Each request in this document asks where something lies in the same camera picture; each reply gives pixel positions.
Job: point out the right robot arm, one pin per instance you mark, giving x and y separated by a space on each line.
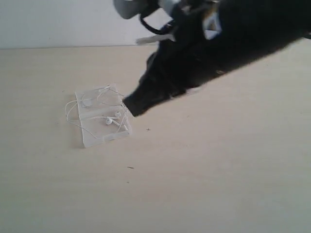
252 29

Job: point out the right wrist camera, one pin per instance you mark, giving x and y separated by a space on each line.
127 9

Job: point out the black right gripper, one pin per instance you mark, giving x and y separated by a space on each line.
184 62

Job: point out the clear plastic storage box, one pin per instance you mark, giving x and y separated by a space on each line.
102 116

